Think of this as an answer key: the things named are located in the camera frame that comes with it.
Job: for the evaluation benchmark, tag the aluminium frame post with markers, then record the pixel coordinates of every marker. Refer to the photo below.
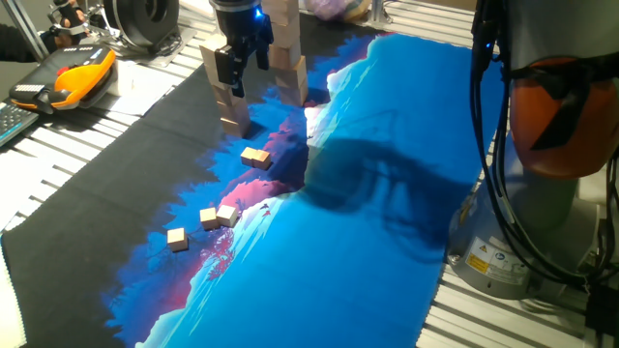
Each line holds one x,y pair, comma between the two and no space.
379,12
26,29

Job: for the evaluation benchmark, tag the person's black sleeved forearm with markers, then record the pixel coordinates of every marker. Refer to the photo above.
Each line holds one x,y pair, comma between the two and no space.
19,46

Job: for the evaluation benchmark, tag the orange black teach pendant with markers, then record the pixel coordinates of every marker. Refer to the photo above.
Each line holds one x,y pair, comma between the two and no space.
72,77

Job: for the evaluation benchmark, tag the black round spool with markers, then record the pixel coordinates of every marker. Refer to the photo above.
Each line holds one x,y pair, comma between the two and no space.
140,19

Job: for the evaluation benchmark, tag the blue landscape printed mat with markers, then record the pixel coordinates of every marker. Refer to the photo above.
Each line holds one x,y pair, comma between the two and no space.
338,241

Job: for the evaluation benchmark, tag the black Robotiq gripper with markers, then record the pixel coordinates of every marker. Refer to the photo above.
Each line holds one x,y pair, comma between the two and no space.
239,21

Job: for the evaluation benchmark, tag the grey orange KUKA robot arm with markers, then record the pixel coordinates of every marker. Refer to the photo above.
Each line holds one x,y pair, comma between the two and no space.
527,212

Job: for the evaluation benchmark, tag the black handheld controller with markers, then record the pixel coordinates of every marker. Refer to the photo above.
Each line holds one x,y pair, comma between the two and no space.
65,10

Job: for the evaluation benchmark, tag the black computer keyboard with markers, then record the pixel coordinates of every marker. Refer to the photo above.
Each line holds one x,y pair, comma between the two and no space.
14,121

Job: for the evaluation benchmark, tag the purple plastic bag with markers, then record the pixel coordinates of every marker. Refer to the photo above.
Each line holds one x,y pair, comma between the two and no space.
329,7

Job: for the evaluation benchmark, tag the person's left hand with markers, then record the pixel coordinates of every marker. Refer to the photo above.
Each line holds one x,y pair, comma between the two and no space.
63,40

